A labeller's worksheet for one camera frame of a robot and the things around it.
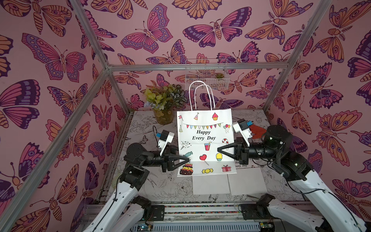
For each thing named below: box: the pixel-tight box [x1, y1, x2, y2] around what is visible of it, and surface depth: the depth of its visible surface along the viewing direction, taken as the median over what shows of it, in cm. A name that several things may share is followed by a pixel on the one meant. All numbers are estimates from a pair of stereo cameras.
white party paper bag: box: [228, 158, 269, 196], surface depth 84 cm
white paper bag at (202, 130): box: [176, 81, 238, 177], surface depth 53 cm
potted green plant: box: [143, 84, 188, 125], surface depth 102 cm
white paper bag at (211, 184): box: [192, 174, 232, 196], surface depth 83 cm
